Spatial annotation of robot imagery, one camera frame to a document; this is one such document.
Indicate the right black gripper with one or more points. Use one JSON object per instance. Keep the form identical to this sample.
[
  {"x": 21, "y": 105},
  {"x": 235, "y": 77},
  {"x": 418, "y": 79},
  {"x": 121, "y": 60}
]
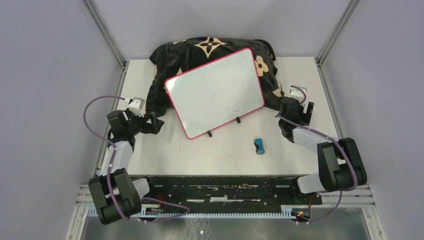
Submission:
[{"x": 305, "y": 117}]

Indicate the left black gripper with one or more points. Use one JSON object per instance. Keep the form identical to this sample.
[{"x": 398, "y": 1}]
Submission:
[{"x": 153, "y": 128}]

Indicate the pink framed whiteboard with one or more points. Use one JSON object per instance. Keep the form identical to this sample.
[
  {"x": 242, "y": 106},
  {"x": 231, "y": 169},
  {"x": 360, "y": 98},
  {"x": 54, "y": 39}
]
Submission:
[{"x": 216, "y": 93}]

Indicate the blue whiteboard eraser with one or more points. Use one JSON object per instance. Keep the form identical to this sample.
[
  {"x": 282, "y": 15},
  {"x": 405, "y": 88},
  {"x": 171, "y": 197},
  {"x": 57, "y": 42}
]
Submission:
[{"x": 259, "y": 146}]

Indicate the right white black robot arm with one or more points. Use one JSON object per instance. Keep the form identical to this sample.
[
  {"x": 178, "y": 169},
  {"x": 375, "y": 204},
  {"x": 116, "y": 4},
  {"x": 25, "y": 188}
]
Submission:
[{"x": 340, "y": 166}]

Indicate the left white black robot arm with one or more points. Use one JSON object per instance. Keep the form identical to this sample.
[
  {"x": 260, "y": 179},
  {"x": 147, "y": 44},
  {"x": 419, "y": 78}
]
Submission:
[{"x": 115, "y": 196}]

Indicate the black floral plush pillow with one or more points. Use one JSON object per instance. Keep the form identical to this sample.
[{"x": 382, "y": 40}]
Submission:
[{"x": 174, "y": 58}]

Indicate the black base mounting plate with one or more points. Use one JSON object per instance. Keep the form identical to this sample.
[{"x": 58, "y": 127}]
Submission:
[{"x": 243, "y": 194}]

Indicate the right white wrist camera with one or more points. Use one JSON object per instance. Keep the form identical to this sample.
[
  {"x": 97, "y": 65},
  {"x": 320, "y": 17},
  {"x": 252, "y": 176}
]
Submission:
[{"x": 298, "y": 92}]

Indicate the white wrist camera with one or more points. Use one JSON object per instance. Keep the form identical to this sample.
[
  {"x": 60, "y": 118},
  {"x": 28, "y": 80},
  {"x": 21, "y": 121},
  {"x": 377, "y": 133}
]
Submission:
[
  {"x": 136, "y": 105},
  {"x": 298, "y": 92}
]

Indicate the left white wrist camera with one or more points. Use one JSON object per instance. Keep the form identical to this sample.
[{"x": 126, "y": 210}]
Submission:
[{"x": 136, "y": 105}]

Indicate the grey slotted cable duct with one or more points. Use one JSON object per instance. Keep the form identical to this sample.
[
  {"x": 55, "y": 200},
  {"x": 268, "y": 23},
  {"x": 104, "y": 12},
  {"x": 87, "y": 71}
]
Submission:
[{"x": 285, "y": 213}]

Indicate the aluminium frame rail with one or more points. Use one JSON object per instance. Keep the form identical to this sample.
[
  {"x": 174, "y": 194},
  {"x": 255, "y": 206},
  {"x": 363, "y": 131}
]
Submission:
[{"x": 359, "y": 198}]

